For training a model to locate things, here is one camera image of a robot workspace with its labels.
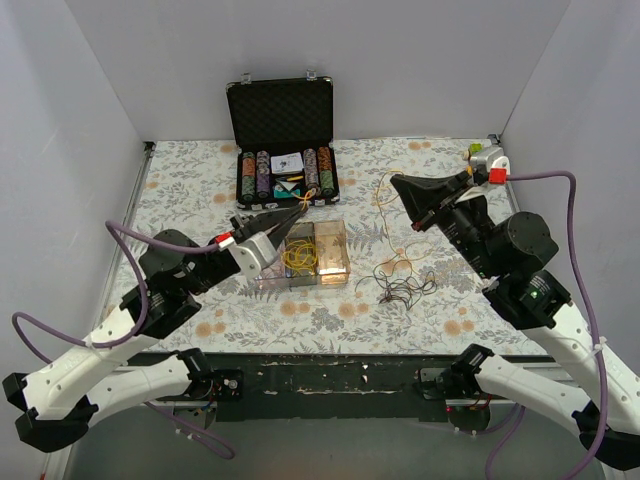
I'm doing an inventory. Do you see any black poker chip case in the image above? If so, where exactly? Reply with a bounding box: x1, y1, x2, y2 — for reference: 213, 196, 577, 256
226, 71, 340, 211

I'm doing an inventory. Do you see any orange green chip row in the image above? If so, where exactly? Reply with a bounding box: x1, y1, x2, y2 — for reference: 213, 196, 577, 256
317, 147, 335, 196

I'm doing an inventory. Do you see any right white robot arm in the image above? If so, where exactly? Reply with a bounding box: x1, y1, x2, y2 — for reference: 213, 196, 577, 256
391, 171, 639, 471

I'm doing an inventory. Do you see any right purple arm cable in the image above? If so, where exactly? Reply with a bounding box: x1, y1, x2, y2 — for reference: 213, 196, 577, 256
485, 170, 614, 480

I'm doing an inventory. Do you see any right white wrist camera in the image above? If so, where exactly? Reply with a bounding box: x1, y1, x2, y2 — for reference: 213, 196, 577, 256
468, 145, 511, 186

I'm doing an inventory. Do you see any clear plastic organizer box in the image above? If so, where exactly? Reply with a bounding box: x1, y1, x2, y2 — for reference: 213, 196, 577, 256
254, 220, 351, 290

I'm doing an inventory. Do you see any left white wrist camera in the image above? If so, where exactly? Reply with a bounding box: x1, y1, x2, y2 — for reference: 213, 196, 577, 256
227, 232, 279, 281

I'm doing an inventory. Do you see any orange poker chip row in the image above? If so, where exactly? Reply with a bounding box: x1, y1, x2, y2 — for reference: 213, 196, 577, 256
241, 152, 256, 202

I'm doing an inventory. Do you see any purple poker chip row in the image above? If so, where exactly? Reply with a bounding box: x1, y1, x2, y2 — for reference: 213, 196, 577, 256
256, 150, 271, 199

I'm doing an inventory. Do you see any teal card box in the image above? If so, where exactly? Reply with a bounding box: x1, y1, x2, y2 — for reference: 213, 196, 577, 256
273, 181, 301, 199

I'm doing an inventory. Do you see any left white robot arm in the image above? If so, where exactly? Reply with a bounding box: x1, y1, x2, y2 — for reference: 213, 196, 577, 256
2, 204, 308, 453

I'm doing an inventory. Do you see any white playing card deck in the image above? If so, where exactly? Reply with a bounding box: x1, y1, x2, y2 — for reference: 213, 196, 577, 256
270, 152, 304, 175

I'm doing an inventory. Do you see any floral table mat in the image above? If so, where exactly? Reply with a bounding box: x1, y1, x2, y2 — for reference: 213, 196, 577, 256
102, 137, 556, 357

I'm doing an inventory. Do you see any grey poker chip row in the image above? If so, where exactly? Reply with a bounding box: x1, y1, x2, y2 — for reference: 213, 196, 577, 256
303, 148, 320, 197

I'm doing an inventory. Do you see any dark brown thin wire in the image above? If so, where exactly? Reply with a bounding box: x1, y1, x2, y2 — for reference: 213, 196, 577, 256
352, 259, 439, 311

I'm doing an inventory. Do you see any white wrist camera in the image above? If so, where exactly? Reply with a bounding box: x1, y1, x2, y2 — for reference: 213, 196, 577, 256
227, 232, 279, 281
468, 145, 511, 186

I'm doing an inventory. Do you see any pink thin wire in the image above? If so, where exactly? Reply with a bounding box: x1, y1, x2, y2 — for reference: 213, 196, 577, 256
254, 262, 286, 284

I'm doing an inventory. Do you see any colourful toy block train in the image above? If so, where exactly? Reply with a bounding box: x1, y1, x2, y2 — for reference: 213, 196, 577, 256
464, 143, 484, 161

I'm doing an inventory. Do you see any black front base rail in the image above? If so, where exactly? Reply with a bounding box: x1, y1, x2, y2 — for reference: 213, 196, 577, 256
114, 351, 491, 422

